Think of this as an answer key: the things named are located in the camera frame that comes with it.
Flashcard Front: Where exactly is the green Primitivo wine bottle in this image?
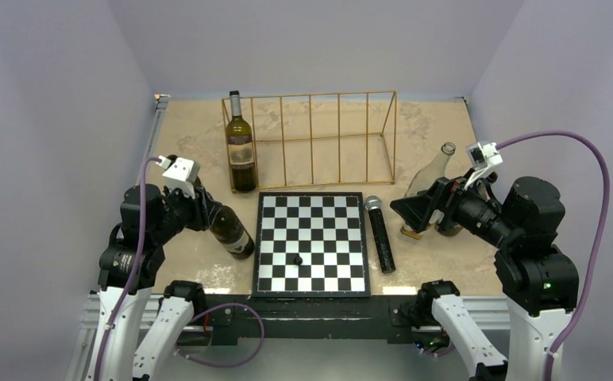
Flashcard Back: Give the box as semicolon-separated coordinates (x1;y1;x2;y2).
226;90;257;193

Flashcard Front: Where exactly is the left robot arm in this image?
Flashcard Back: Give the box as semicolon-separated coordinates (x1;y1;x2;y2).
87;184;222;380

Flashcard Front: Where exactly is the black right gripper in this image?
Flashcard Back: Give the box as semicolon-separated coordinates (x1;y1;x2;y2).
391;164;520;244

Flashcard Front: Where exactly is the black handheld microphone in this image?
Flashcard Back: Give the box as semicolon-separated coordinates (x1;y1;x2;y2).
364;195;396;274

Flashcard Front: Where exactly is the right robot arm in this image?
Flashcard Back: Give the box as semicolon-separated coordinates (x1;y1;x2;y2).
390;176;579;380

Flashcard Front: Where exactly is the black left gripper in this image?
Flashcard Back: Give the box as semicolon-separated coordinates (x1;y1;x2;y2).
151;183;221;243

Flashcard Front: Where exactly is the clear square liquor bottle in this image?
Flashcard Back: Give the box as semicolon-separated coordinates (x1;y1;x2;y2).
400;224;426;241

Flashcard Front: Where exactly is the dark green wine bottle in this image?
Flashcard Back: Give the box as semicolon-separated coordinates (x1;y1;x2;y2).
210;206;255;260

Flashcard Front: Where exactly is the black white chessboard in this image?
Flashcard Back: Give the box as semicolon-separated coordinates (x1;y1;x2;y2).
252;192;372;298

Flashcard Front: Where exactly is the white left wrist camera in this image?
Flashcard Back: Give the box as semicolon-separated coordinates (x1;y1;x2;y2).
158;156;201;199

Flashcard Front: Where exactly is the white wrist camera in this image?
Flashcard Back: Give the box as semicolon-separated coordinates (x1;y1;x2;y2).
158;156;201;199
465;142;503;189

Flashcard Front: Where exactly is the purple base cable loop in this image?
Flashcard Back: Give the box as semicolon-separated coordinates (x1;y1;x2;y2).
173;302;265;369

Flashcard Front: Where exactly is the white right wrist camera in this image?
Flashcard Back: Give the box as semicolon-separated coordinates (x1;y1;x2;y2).
465;142;503;189

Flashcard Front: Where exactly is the dark bottle far right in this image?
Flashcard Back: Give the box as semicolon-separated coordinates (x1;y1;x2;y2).
435;221;463;237

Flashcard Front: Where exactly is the clear empty glass bottle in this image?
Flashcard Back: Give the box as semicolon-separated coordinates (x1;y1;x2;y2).
404;142;457;198

